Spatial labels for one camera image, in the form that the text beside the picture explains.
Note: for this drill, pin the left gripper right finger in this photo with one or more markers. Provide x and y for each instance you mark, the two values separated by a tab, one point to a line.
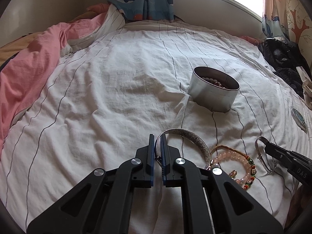
170	177

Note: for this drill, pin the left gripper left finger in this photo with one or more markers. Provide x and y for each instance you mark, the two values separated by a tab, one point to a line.
144	175

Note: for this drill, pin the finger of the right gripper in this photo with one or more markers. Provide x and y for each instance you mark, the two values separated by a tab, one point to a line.
280	154

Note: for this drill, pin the wide silver patterned bangle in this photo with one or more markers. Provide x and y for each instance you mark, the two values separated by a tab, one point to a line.
195	139

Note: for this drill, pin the round tin lid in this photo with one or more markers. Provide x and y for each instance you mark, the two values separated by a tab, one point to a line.
299	119

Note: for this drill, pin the beige cloth bag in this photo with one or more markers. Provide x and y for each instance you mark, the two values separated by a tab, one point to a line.
306	85

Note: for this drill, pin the round silver metal tin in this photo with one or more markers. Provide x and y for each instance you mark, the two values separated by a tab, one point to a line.
213	89

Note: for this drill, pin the white striped bed sheet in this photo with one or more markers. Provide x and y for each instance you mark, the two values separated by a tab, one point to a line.
99	105

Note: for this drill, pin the black clothing pile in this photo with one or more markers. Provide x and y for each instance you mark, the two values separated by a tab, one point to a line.
284	56

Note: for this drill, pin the right side whale curtain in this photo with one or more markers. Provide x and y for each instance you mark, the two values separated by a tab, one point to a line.
274	19

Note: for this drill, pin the pink blanket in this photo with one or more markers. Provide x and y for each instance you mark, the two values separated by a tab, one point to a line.
24	76

